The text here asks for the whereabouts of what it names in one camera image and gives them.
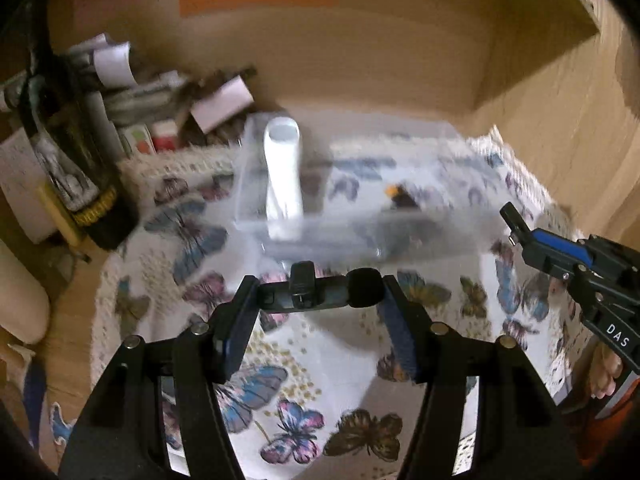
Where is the white handheld device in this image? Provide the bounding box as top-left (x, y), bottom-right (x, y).
top-left (263, 116), bottom-right (305, 242)

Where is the white handwritten note paper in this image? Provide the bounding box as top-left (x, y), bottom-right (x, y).
top-left (0, 127), bottom-right (57, 242)

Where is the person's right hand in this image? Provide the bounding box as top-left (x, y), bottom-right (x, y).
top-left (590, 349), bottom-right (627, 402)

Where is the yellow candle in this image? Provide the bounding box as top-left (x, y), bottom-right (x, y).
top-left (37, 181), bottom-right (85, 250)

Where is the clear plastic container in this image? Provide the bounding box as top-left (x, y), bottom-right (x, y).
top-left (234, 111), bottom-right (483, 263)

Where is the black clip-on microphone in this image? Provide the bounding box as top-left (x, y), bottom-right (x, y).
top-left (257, 260), bottom-right (386, 312)

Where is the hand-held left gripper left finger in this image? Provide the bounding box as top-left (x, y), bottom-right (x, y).
top-left (60, 275), bottom-right (261, 480)

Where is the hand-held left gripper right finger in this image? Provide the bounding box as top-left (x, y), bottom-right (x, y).
top-left (377, 274), bottom-right (583, 480)

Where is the pale pink cylinder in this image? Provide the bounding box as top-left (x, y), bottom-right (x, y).
top-left (0, 239), bottom-right (52, 347)

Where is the pink sticky note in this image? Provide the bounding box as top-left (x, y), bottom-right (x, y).
top-left (70, 0), bottom-right (162, 28)

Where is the white card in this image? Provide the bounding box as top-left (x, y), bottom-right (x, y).
top-left (191, 77), bottom-right (254, 134)

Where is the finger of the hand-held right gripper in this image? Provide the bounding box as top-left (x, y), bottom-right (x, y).
top-left (500, 202), bottom-right (535, 248)
top-left (520, 227), bottom-right (598, 283)

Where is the small black and orange object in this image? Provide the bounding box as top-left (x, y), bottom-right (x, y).
top-left (384, 182), bottom-right (422, 212)

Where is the dark wine bottle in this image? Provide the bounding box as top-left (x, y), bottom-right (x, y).
top-left (19, 0), bottom-right (142, 252)

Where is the butterfly printed cloth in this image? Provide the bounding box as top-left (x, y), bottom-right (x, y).
top-left (90, 124), bottom-right (587, 480)

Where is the stack of papers and booklets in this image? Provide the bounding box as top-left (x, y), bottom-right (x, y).
top-left (0, 34), bottom-right (258, 157)

